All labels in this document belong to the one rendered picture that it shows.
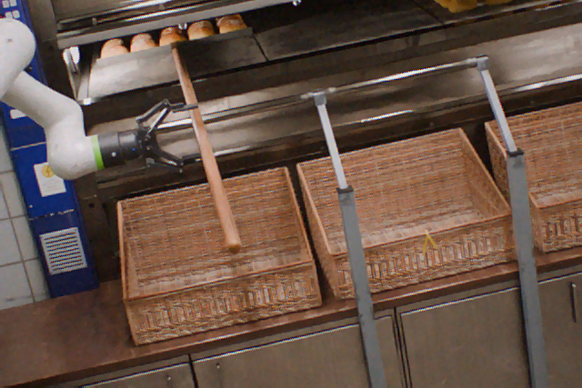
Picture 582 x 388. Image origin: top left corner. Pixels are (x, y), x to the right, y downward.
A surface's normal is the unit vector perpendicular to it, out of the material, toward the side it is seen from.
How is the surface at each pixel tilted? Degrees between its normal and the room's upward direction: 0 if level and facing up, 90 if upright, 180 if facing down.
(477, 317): 91
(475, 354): 88
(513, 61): 70
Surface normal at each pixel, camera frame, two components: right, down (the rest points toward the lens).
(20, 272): 0.14, 0.32
